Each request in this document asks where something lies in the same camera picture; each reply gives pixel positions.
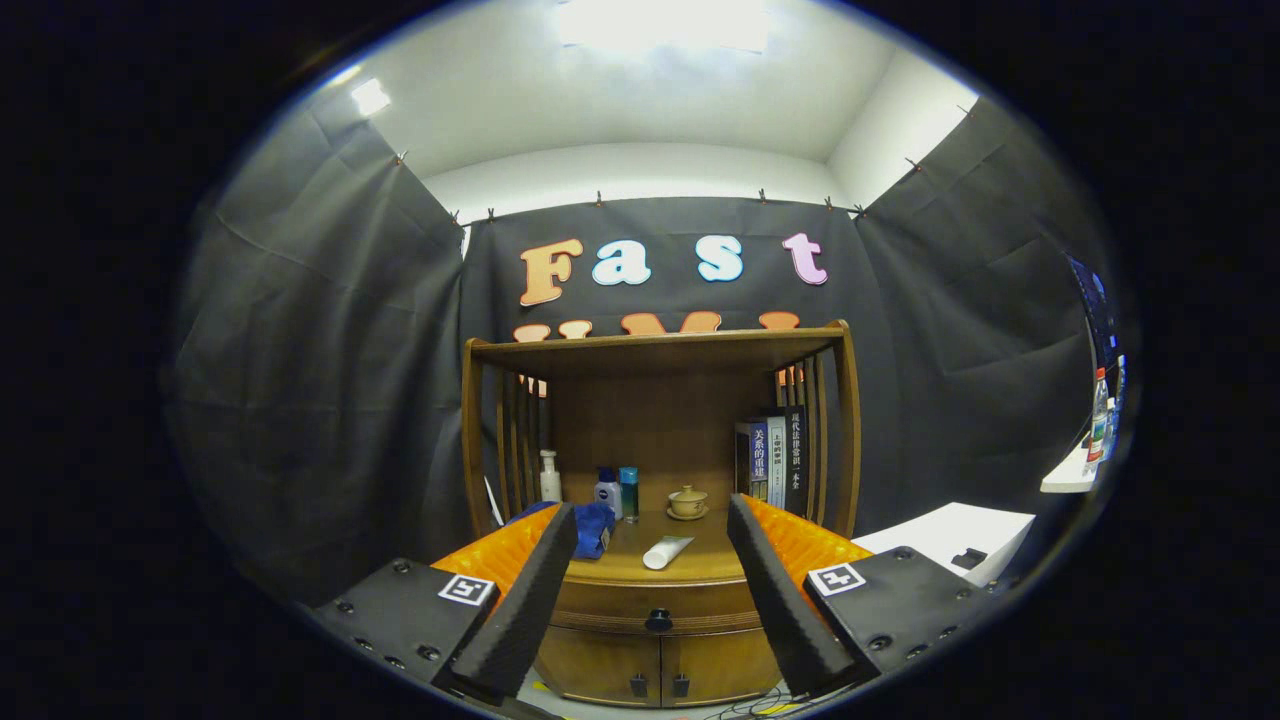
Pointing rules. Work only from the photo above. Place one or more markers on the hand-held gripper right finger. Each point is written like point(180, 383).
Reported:
point(780, 600)

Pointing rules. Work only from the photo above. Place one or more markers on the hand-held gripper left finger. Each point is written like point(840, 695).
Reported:
point(530, 595)

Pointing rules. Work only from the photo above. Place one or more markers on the wooden drawer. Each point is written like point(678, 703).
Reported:
point(610, 605)

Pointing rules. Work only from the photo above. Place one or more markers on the black drawer knob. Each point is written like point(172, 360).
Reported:
point(659, 620)

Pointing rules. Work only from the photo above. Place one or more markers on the white green tube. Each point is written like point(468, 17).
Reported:
point(665, 553)

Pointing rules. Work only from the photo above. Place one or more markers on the wooden cabinet door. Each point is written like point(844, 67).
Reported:
point(720, 668)
point(595, 665)

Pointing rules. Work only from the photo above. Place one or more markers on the wooden countertop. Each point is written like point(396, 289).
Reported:
point(630, 537)

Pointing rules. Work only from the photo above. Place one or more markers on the white side cabinet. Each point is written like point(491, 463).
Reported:
point(940, 530)

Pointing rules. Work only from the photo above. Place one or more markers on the wooden cabinet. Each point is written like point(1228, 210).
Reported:
point(650, 430)

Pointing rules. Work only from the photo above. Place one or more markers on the blue towel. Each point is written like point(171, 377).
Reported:
point(593, 527)

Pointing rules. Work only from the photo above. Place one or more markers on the white pump bottle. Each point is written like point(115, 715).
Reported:
point(550, 487)

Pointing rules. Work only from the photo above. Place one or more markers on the white bottle blue cap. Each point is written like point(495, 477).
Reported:
point(607, 497)

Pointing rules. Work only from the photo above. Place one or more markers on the beige lidded teacup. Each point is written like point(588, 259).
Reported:
point(688, 503)

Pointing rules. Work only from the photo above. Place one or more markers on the white spine book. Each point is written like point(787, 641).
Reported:
point(778, 465)

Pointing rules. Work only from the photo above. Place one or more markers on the teal clear bottle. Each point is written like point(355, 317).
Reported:
point(629, 497)

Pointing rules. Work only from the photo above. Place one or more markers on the black spine book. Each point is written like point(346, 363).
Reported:
point(797, 455)

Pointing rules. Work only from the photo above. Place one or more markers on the blue spine book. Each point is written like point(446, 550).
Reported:
point(758, 455)

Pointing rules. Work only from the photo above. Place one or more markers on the white shelf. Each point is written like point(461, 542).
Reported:
point(1070, 480)

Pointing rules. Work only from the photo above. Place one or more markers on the red label water bottle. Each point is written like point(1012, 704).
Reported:
point(1099, 425)

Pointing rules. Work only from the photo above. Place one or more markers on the dark monitor screen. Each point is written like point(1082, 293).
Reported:
point(1098, 310)

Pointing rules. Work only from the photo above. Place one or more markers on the small ceiling light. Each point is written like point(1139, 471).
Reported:
point(371, 97)

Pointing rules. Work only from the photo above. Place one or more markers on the large ceiling light panel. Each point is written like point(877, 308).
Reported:
point(660, 22)

